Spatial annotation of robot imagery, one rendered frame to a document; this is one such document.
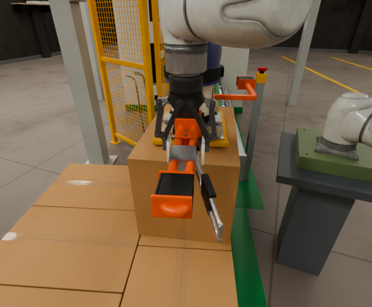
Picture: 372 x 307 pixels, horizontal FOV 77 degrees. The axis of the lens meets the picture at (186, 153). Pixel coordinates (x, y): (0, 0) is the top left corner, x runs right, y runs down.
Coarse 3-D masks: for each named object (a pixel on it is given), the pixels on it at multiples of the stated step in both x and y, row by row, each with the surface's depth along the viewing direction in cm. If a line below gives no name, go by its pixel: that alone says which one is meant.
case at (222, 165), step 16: (224, 112) 123; (144, 144) 93; (128, 160) 84; (144, 160) 83; (160, 160) 83; (208, 160) 83; (224, 160) 83; (144, 176) 87; (224, 176) 82; (144, 192) 91; (224, 192) 86; (144, 208) 95; (224, 208) 90; (144, 224) 100; (160, 224) 99; (176, 224) 98; (192, 224) 96; (208, 224) 95; (224, 224) 94; (192, 240) 101; (208, 240) 100; (224, 240) 99
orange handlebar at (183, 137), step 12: (216, 96) 99; (228, 96) 99; (240, 96) 99; (252, 96) 98; (180, 132) 66; (192, 132) 66; (180, 144) 62; (192, 144) 61; (168, 168) 52; (192, 168) 52; (168, 204) 42; (168, 216) 41; (180, 216) 41
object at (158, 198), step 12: (168, 180) 45; (180, 180) 45; (192, 180) 45; (156, 192) 42; (168, 192) 42; (180, 192) 42; (192, 192) 42; (156, 204) 42; (180, 204) 42; (192, 204) 43; (156, 216) 44
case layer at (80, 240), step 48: (48, 192) 129; (96, 192) 129; (48, 240) 102; (96, 240) 102; (144, 240) 102; (0, 288) 84; (48, 288) 85; (96, 288) 84; (144, 288) 84; (192, 288) 84
